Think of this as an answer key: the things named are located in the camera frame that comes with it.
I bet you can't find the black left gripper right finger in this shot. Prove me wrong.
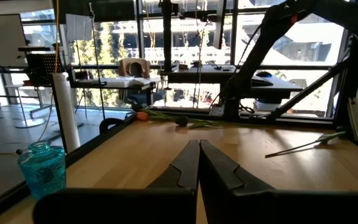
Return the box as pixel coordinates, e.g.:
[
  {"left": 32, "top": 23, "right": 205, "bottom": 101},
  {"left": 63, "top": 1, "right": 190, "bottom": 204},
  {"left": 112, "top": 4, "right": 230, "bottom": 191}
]
[{"left": 198, "top": 139, "right": 358, "bottom": 224}]

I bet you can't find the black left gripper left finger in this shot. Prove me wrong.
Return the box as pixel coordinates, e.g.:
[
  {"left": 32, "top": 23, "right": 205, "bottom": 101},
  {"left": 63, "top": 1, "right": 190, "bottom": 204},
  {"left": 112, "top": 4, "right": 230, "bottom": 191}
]
[{"left": 32, "top": 139, "right": 201, "bottom": 224}]

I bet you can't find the teal glass vase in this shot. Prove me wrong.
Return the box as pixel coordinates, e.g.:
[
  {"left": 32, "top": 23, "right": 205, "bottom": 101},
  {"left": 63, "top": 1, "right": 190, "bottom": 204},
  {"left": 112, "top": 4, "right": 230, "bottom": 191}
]
[{"left": 17, "top": 140, "right": 67, "bottom": 201}]

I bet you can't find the green flower stem on table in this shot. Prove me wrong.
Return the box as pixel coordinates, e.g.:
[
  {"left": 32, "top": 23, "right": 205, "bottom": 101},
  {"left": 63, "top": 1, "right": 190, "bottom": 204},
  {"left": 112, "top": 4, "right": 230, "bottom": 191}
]
[{"left": 174, "top": 114, "right": 229, "bottom": 129}]

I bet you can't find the white bin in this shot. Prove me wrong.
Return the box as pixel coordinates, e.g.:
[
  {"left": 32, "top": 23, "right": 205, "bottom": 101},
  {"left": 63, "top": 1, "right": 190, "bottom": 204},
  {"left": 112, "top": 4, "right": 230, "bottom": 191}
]
[{"left": 254, "top": 98, "right": 282, "bottom": 112}]

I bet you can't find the dark office chair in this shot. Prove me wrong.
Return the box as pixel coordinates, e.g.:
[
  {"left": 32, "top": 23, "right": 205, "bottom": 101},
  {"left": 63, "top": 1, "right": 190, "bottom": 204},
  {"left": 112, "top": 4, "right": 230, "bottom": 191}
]
[{"left": 121, "top": 74, "right": 166, "bottom": 110}]

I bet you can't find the black curved clamp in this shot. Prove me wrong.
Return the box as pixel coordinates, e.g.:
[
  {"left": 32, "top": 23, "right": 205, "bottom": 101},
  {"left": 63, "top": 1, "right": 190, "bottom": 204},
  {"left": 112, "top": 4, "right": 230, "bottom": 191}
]
[{"left": 99, "top": 117, "right": 126, "bottom": 134}]

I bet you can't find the white paper stack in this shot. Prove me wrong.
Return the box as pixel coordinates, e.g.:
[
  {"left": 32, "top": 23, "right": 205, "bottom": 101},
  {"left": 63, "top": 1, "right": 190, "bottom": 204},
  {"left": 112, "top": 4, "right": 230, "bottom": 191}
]
[{"left": 99, "top": 77, "right": 152, "bottom": 88}]

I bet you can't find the tan jacket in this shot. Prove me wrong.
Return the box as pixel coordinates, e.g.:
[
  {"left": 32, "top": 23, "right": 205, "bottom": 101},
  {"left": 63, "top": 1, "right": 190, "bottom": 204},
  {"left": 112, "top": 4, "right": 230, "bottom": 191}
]
[{"left": 118, "top": 57, "right": 152, "bottom": 78}]

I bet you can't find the black office desk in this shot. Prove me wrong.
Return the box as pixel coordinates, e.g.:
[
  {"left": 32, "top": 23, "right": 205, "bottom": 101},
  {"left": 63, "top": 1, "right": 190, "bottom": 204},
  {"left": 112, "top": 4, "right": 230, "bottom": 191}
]
[{"left": 68, "top": 76, "right": 162, "bottom": 108}]

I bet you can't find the white round-base side table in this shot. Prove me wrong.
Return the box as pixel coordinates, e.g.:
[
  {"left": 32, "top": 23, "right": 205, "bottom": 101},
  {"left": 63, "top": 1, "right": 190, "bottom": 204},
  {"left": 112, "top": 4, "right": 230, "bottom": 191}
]
[{"left": 4, "top": 83, "right": 47, "bottom": 129}]

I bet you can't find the black perforated cart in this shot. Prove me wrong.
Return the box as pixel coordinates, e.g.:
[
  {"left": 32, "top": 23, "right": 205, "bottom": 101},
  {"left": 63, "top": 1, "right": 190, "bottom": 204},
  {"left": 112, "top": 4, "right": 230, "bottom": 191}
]
[{"left": 17, "top": 45, "right": 65, "bottom": 86}]

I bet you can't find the black tripod light stand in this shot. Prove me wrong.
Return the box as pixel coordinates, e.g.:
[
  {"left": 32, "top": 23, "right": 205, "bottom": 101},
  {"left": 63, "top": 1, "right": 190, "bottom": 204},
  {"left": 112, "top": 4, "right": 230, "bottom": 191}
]
[{"left": 64, "top": 2, "right": 107, "bottom": 121}]

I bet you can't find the white whiteboard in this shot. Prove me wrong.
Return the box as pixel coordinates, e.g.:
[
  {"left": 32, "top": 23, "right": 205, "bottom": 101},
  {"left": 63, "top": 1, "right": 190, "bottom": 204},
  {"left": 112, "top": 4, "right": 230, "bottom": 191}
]
[{"left": 0, "top": 14, "right": 28, "bottom": 68}]

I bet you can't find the black desk post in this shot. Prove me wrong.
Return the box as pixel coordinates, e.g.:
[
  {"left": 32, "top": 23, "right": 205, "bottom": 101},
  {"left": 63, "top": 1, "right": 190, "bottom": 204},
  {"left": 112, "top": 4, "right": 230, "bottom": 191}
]
[{"left": 161, "top": 0, "right": 174, "bottom": 73}]

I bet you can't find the yellow hanging cable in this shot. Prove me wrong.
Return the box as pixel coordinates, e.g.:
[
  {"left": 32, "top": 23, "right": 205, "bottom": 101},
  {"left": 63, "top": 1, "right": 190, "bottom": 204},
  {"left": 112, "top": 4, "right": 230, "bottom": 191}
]
[{"left": 53, "top": 0, "right": 60, "bottom": 74}]

